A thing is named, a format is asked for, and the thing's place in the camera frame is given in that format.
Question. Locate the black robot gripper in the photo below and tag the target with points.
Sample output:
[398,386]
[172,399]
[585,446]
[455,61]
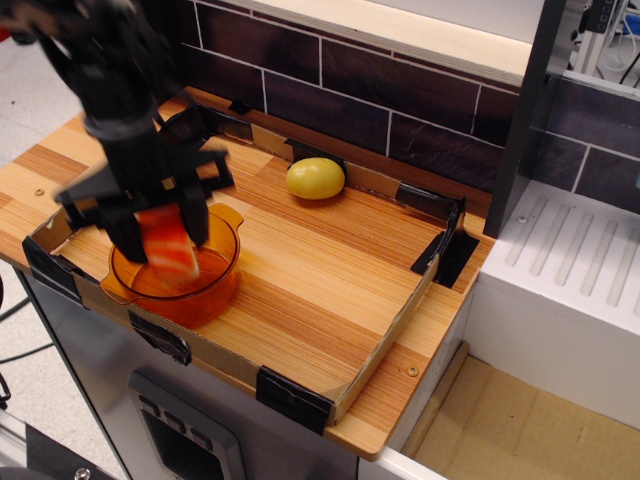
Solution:
[149,163]

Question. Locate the orange white toy sushi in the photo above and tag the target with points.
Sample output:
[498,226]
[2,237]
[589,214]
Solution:
[167,245]

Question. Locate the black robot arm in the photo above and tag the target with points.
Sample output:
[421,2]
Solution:
[121,69]

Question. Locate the orange transparent plastic pot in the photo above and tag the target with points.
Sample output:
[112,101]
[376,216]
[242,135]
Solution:
[187,284]

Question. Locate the cardboard fence with black tape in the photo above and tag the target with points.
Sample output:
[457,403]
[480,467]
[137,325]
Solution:
[314,326]

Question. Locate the yellow toy potato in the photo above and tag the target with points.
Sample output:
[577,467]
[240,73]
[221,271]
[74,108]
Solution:
[315,178]

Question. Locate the white toy sink drainboard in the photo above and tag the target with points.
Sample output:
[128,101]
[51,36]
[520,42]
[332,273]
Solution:
[556,303]

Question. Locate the dark grey vertical post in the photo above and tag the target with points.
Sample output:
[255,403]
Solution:
[518,159]

